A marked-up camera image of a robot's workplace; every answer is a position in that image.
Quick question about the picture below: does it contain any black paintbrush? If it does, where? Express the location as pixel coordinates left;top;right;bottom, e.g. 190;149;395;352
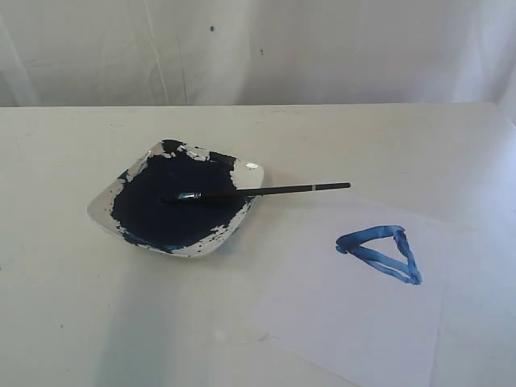
157;182;352;204

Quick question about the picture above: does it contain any white tray with blue paint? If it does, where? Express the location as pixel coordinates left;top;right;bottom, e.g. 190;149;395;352
87;139;264;258

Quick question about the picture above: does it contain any white paper sheet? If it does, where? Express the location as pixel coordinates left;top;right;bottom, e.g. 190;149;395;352
250;185;516;387

